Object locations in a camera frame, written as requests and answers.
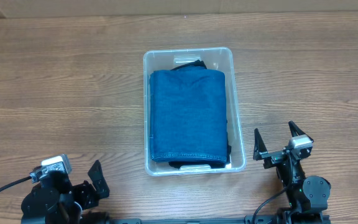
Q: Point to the dark blue towel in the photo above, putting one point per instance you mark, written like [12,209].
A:
[188,121]

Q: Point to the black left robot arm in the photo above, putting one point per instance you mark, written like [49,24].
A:
[55,199]

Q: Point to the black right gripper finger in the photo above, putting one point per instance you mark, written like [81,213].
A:
[260,149]
[295,130]

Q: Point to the black cloth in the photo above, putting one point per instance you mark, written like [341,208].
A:
[191,65]
[203,164]

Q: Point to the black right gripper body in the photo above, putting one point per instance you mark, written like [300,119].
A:
[274,158]

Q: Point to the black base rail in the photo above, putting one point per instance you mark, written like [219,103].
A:
[179,220]

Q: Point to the clear plastic container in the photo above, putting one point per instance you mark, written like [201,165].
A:
[216,58]

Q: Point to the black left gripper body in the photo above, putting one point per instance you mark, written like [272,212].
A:
[84,191]

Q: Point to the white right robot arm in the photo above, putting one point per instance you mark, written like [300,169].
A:
[307,196]

